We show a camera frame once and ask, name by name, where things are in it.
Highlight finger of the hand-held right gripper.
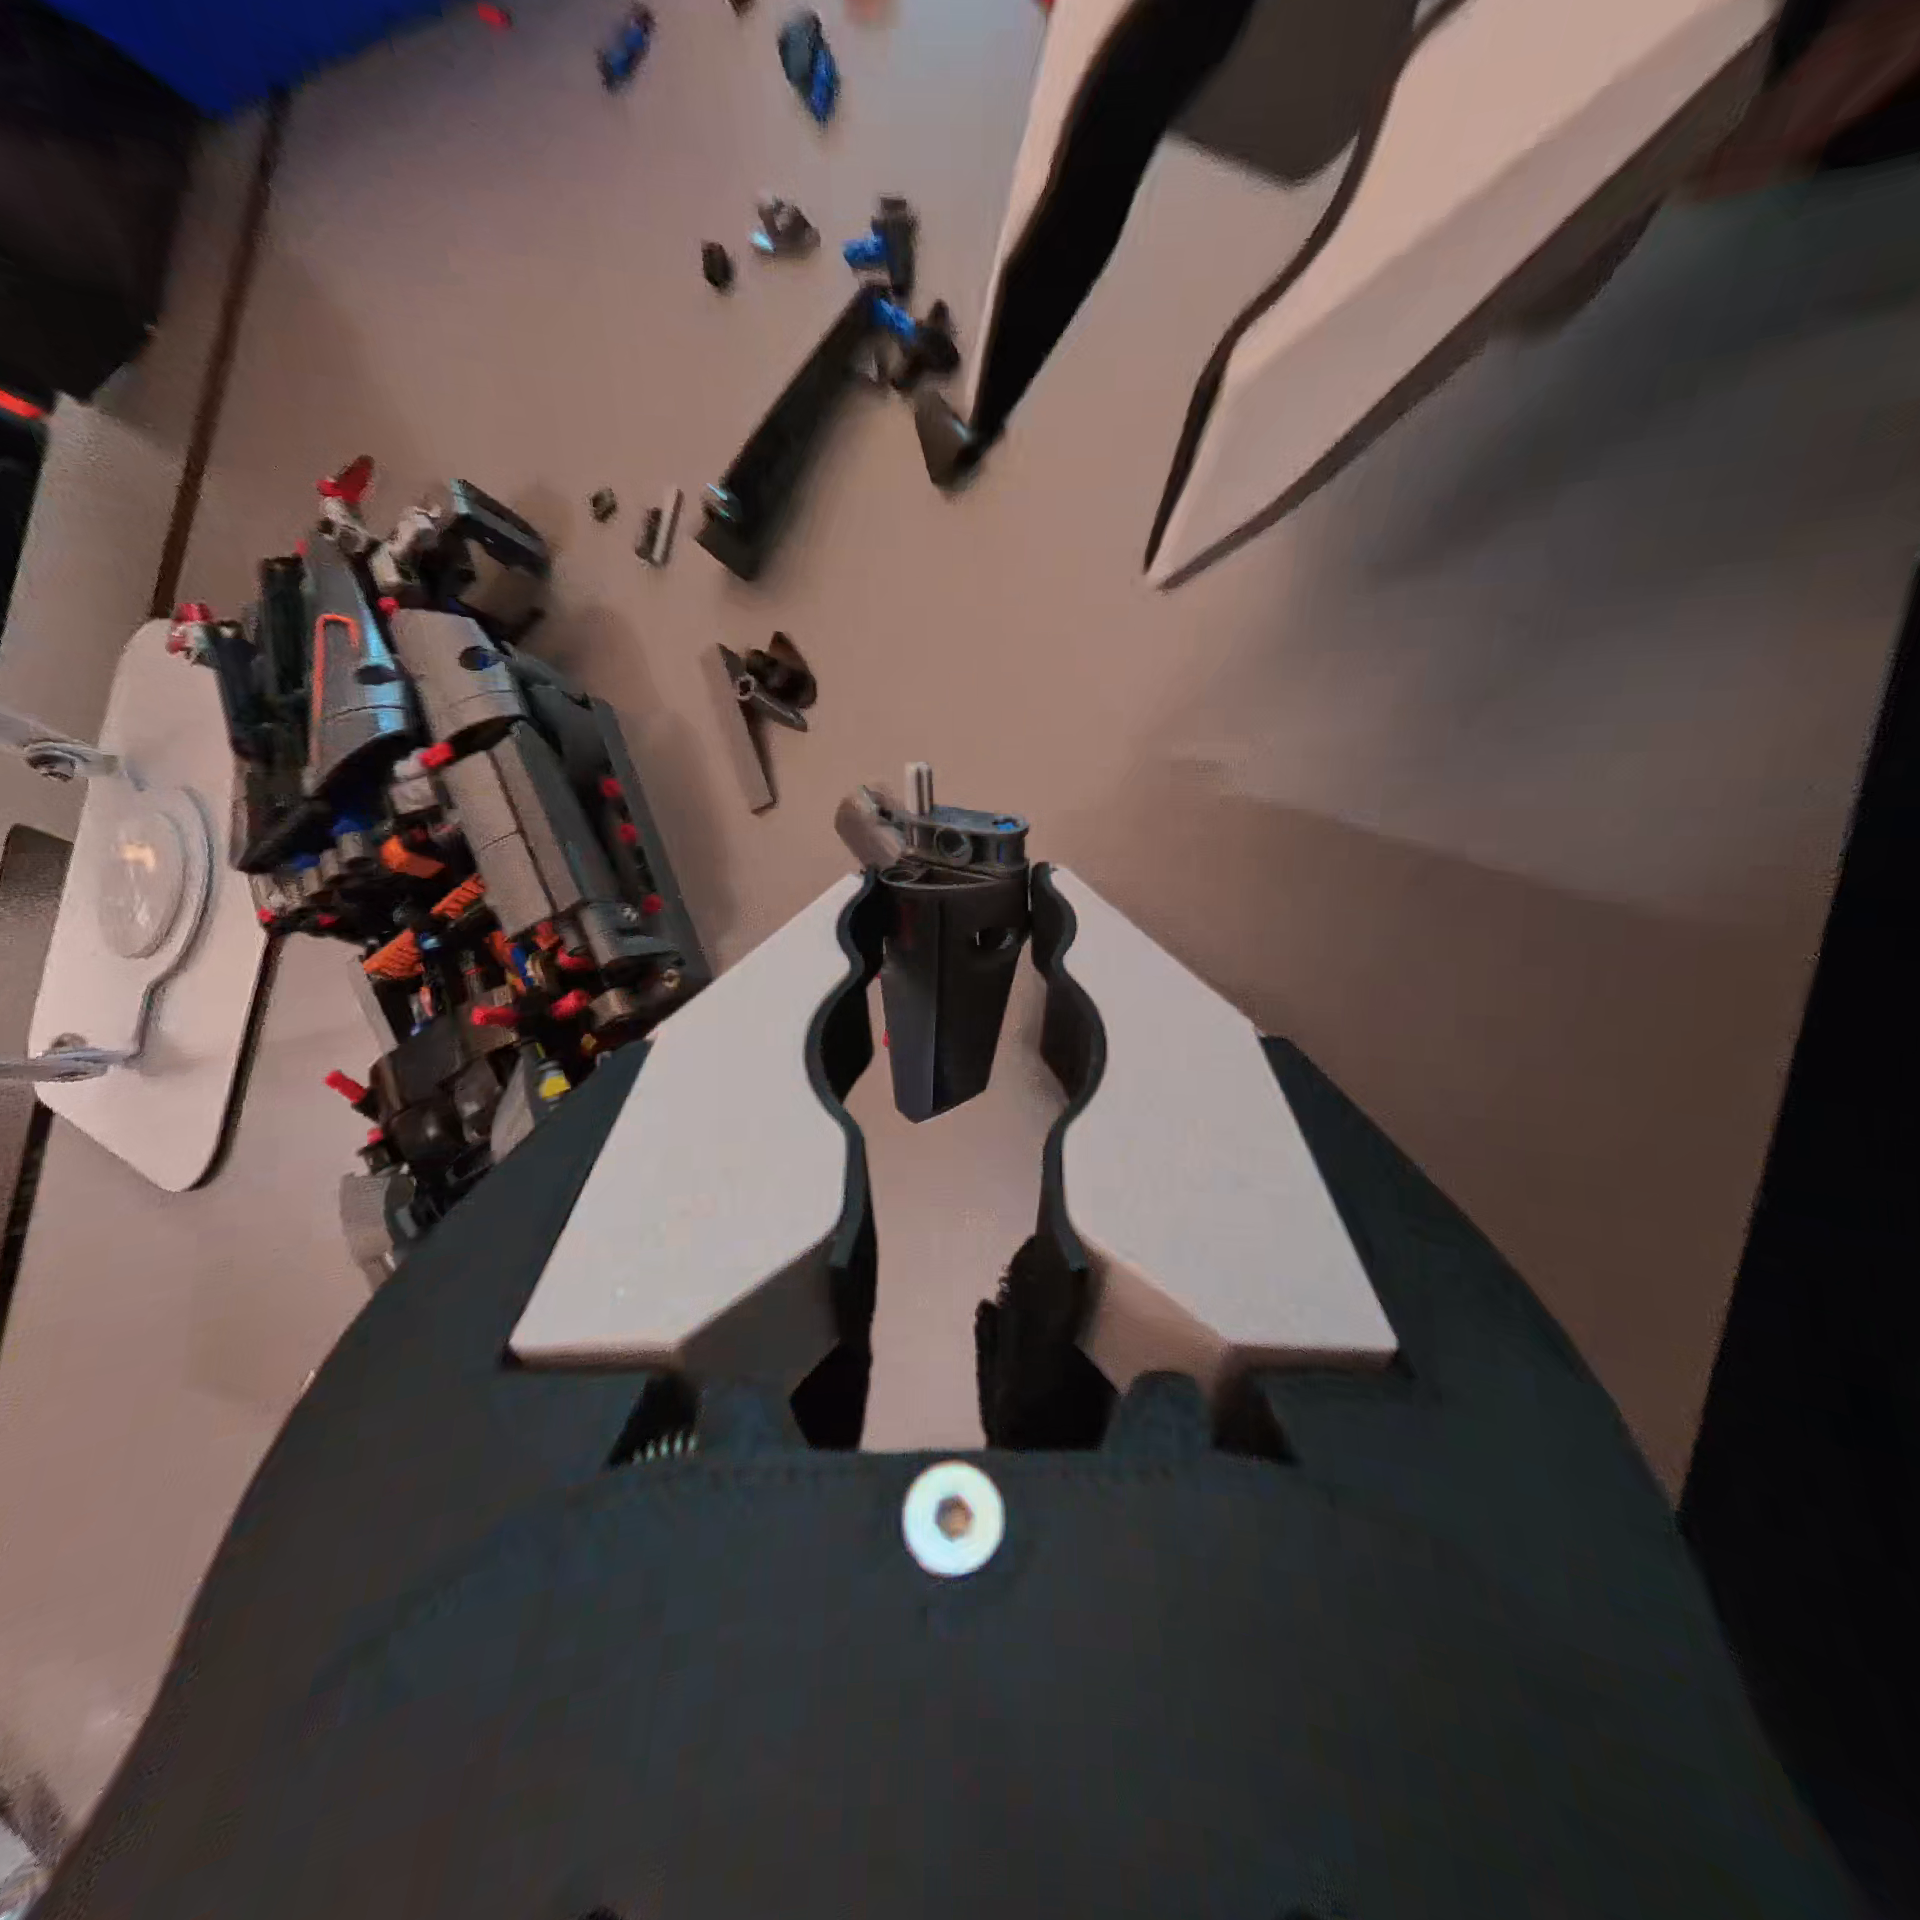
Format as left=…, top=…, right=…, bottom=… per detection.
left=961, top=0, right=1264, bottom=454
left=1143, top=0, right=1791, bottom=599

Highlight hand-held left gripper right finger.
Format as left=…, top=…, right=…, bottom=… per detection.
left=977, top=858, right=1400, bottom=1448

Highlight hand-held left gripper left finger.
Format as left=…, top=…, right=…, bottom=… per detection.
left=510, top=868, right=890, bottom=1450

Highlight dark grey lego wedge panel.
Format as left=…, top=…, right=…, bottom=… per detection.
left=863, top=810, right=1043, bottom=1128

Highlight lego car model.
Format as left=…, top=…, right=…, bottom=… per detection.
left=166, top=454, right=718, bottom=1297

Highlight black lego connector blue pin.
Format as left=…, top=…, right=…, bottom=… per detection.
left=863, top=290, right=964, bottom=395

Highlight scattered small lego pieces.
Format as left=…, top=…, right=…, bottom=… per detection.
left=476, top=0, right=927, bottom=297

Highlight dark grey lego fin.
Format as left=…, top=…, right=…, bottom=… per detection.
left=911, top=385, right=993, bottom=491

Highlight long dark grey lego beam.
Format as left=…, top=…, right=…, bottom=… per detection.
left=691, top=285, right=893, bottom=584

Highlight white book stand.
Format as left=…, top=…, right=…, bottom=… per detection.
left=0, top=610, right=276, bottom=1198

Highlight blue plastic storage bin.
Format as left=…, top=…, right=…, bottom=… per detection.
left=46, top=0, right=453, bottom=118

